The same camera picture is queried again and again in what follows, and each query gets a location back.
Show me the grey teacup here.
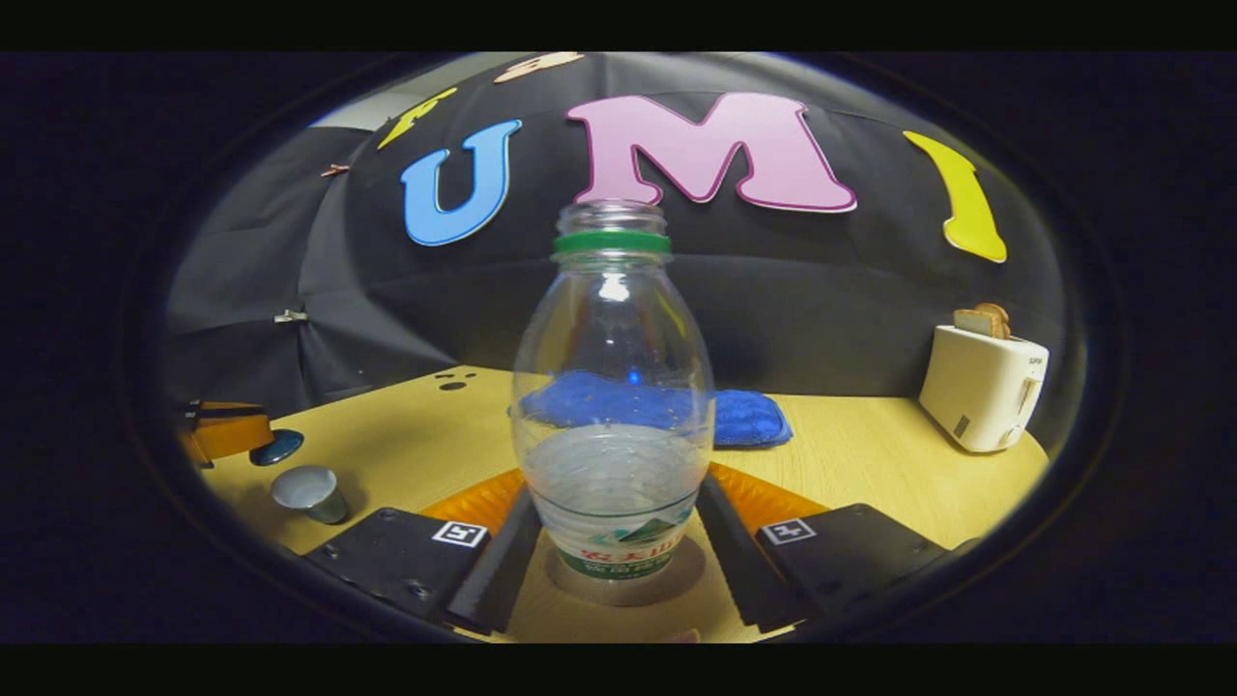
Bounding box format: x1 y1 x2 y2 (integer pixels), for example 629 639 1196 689
270 465 350 526

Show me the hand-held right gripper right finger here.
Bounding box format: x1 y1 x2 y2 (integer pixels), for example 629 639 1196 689
694 462 953 635

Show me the blue cloth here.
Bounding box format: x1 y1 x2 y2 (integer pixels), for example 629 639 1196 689
509 370 794 450

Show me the toast slice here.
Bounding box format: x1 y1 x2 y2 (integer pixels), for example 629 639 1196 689
953 303 1012 341

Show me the white toaster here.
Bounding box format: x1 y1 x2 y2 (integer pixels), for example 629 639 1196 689
918 324 1050 454

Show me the teal teacup lid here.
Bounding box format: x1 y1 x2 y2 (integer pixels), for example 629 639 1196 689
248 429 304 468

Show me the black backdrop cloth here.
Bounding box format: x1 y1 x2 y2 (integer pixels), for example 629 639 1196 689
159 53 1079 422

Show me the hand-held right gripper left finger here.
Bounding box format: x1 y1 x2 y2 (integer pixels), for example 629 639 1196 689
304 469 542 637

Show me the clear plastic water bottle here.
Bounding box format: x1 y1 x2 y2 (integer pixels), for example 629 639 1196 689
509 198 717 582

